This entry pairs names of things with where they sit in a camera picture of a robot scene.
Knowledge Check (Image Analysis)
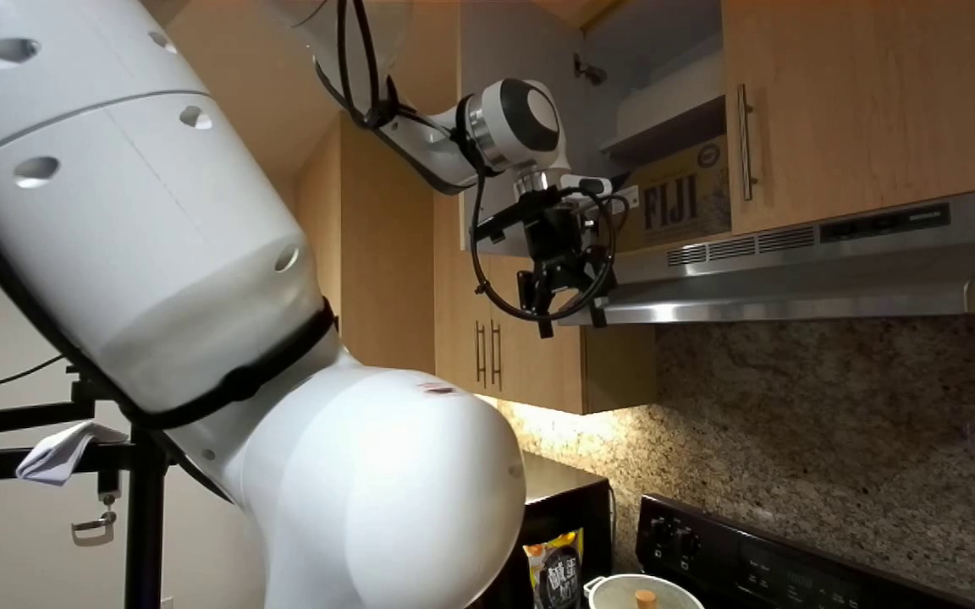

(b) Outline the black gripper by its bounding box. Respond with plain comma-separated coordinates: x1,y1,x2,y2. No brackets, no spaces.
515,190,621,343

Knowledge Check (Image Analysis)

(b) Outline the wooden cabinet door gray inside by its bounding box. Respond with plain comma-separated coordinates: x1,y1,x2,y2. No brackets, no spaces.
456,0,583,259

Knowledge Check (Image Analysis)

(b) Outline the wooden corner cabinet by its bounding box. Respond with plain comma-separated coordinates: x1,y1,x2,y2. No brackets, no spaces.
290,116,438,376

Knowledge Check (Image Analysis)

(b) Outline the gray cabinet shelf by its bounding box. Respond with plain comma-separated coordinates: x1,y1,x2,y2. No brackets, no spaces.
603,94,729,167

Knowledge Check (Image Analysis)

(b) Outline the black microwave silver top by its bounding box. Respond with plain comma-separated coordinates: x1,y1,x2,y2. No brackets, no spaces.
494,449,617,609

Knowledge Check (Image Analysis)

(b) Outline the metal cabinet hinge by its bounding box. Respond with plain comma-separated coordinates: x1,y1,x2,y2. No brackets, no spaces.
573,47,611,91

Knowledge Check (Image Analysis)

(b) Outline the wide wooden cabinet door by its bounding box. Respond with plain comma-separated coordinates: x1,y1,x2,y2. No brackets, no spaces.
720,0,975,237

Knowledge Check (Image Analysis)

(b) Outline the cardboard Fiji water box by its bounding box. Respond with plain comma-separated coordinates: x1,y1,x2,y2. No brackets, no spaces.
617,132,736,254

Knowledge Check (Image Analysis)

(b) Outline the stainless steel range hood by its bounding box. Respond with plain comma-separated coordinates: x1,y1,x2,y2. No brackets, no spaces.
558,184,975,331

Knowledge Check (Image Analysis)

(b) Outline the yellow black snack bag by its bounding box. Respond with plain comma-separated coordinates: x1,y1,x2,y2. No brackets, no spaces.
522,527,588,609

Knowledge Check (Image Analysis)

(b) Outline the black stove control panel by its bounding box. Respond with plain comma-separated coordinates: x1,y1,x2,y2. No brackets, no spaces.
635,494,975,609

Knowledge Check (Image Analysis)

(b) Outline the hanging metal clip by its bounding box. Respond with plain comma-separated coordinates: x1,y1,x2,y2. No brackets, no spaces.
67,470,122,547

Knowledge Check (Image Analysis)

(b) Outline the tall wooden wall cabinet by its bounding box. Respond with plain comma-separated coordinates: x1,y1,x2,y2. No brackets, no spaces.
429,167,659,418

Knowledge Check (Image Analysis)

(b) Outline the steel bar door handle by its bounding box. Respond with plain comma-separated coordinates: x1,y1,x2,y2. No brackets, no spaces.
472,317,491,393
736,81,762,208
488,317,509,393

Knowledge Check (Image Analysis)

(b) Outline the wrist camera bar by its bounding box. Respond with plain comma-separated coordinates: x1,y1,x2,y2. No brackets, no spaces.
531,167,645,220

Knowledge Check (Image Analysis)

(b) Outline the black metal stand frame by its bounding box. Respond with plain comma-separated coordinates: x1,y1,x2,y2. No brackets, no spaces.
0,365,189,609

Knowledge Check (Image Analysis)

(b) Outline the thin black wall wire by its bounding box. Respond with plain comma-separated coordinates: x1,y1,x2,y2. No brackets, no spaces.
0,354,67,407

